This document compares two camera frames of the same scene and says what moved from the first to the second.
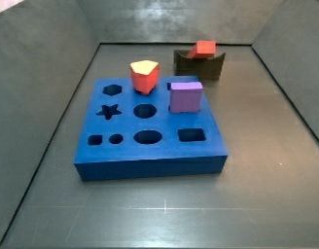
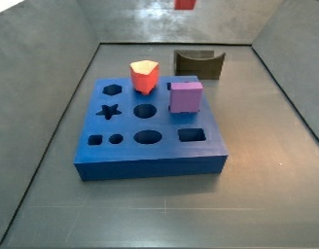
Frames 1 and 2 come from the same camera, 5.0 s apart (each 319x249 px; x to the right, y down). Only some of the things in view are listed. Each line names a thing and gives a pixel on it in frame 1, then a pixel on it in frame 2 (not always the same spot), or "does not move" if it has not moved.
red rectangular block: [205, 50] to [185, 4]
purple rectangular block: [186, 96] does not move
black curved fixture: [205, 68] does not move
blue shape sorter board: [131, 138] does not move
